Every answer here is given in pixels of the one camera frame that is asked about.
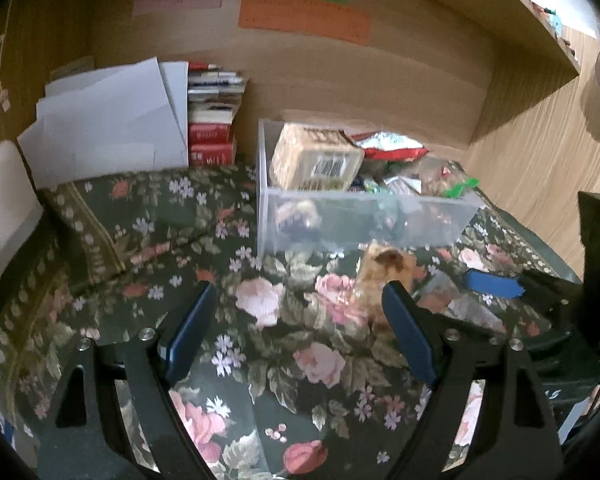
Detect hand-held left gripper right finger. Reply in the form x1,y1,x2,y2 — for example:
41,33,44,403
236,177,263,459
381,280,566,480

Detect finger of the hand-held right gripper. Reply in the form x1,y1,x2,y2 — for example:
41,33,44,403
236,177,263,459
462,267,581,307

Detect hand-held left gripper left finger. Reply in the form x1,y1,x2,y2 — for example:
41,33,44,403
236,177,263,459
37,280,221,480

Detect clear packet of brown snacks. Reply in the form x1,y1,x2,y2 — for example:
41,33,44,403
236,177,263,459
415,270,506,333

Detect orange-edged cake packet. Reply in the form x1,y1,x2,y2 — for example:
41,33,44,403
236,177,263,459
352,241,418,321

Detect green-edged snack packet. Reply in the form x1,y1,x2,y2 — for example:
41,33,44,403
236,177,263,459
422,157,481,198

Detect clear plastic container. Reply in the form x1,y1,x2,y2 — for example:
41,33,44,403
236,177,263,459
256,118,482,256

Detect red snack bag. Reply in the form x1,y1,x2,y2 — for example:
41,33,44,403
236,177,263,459
345,130,431,162

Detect beige cracker packet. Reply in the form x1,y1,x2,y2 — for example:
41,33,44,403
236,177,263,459
269,122,366,192

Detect dark floral tablecloth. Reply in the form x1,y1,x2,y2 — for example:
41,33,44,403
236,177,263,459
0,162,581,480

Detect stack of books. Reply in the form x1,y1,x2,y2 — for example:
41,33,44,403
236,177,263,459
186,61,248,167

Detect stack of white paper sheets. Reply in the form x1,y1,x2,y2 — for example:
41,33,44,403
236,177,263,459
17,57,191,188

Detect white plastic object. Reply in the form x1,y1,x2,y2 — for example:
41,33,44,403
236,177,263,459
0,140,46,261

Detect wooden shelf board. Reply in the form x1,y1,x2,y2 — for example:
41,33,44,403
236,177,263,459
330,0,581,78

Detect orange sticky note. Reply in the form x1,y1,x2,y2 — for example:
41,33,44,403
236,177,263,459
238,0,373,46

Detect thin hanging cord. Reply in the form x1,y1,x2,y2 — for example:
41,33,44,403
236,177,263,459
0,0,21,113

